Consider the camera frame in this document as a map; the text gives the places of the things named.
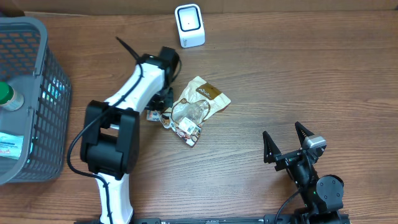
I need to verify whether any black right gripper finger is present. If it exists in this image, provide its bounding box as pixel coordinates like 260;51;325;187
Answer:
295;121;314;146
262;131;281;164

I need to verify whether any orange small packet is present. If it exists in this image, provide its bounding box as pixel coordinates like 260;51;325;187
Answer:
146;110;162;121

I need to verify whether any beige brown snack pouch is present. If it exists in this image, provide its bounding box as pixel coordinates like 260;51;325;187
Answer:
160;76;231;147

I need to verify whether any green-lidded jar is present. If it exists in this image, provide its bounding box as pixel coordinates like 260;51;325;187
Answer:
1;82;24;111

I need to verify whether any teal long snack packet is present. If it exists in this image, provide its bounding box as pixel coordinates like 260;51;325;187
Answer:
0;133;24;160

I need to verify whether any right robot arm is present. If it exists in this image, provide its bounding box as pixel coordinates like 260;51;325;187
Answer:
262;121;350;223

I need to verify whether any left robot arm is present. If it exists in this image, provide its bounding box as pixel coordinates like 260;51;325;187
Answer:
80;47;180;223

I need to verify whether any white barcode scanner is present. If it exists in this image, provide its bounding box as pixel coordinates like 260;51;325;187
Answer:
174;3;205;49

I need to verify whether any grey plastic shopping basket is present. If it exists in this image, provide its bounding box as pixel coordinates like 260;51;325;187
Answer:
1;17;72;184

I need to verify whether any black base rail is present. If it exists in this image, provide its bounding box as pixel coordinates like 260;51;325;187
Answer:
130;213;351;224

